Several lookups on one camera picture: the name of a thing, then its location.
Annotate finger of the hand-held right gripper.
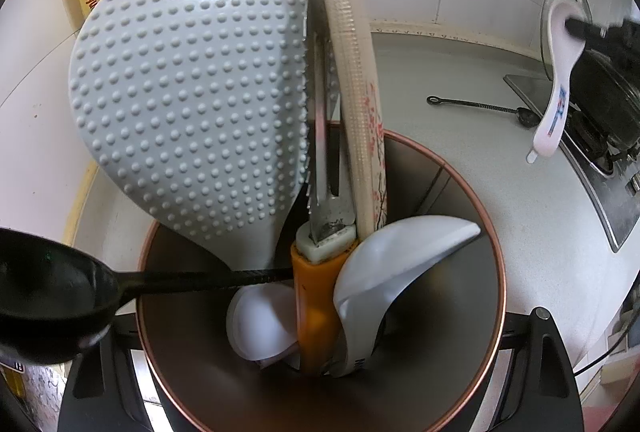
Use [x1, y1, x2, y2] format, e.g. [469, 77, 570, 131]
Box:
[566, 14, 640, 42]

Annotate large black ladle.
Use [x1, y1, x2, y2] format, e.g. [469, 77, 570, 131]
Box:
[0, 227, 296, 365]

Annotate black cable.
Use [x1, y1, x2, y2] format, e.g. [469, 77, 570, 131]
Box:
[572, 322, 640, 375]

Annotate white dotted rice paddle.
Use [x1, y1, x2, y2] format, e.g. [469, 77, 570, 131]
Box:
[68, 0, 312, 271]

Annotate red cup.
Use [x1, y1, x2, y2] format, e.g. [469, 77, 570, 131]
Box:
[136, 130, 507, 432]

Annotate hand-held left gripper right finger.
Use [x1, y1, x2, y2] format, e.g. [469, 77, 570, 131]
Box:
[480, 307, 586, 432]

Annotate white soup spoon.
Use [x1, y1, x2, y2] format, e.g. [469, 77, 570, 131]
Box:
[526, 0, 586, 165]
[327, 214, 482, 378]
[226, 284, 303, 370]

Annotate wooden chopsticks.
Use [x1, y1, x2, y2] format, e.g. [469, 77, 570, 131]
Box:
[305, 0, 390, 237]

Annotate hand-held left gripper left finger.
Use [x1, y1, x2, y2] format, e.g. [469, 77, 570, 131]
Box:
[56, 329, 156, 432]

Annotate small black scoop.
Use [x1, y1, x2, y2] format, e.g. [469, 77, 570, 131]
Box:
[426, 95, 542, 129]

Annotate stainless steel gas stove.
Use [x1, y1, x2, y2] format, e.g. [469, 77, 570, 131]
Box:
[502, 72, 640, 253]

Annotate orange handled metal peeler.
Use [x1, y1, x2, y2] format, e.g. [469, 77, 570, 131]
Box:
[290, 0, 361, 378]

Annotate patterned sealing strip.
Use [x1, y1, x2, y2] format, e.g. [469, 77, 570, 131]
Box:
[369, 19, 548, 57]

